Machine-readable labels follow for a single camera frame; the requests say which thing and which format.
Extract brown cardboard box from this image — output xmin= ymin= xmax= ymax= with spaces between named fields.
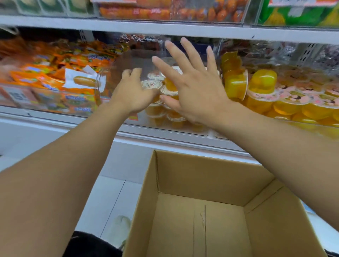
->
xmin=123 ymin=150 xmax=328 ymax=257

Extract cluster of white-lid jelly cups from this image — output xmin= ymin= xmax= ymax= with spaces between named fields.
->
xmin=140 ymin=65 xmax=222 ymax=133

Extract person's white shoe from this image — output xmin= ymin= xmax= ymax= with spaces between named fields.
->
xmin=108 ymin=215 xmax=132 ymax=249

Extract green sausage packet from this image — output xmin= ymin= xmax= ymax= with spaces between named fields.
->
xmin=258 ymin=0 xmax=339 ymax=27

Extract person's black trousers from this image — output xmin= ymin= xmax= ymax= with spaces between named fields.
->
xmin=63 ymin=231 xmax=339 ymax=257

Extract pile of red snack packets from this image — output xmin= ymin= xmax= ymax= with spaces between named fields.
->
xmin=119 ymin=34 xmax=162 ymax=51

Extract pile of brown sachets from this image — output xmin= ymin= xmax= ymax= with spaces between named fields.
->
xmin=222 ymin=40 xmax=265 ymax=58

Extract pile of orange snack packets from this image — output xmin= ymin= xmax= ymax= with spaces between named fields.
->
xmin=0 ymin=37 xmax=130 ymax=114

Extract pile of brown snack packets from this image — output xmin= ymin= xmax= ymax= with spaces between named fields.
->
xmin=0 ymin=36 xmax=27 ymax=58

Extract white wire mesh panel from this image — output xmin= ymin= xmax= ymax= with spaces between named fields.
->
xmin=299 ymin=43 xmax=339 ymax=69

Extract person's right forearm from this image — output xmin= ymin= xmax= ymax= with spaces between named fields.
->
xmin=214 ymin=102 xmax=339 ymax=231

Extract white sausage packet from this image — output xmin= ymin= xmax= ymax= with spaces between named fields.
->
xmin=63 ymin=65 xmax=106 ymax=93

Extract person's left forearm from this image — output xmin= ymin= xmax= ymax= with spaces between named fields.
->
xmin=0 ymin=102 xmax=133 ymax=257

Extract pile of silver foil packets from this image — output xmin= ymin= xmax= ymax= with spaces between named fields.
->
xmin=264 ymin=42 xmax=339 ymax=69

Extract person's right hand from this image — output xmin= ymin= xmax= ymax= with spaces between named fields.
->
xmin=151 ymin=37 xmax=235 ymax=130

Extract person's left hand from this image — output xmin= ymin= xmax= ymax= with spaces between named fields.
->
xmin=110 ymin=67 xmax=159 ymax=117

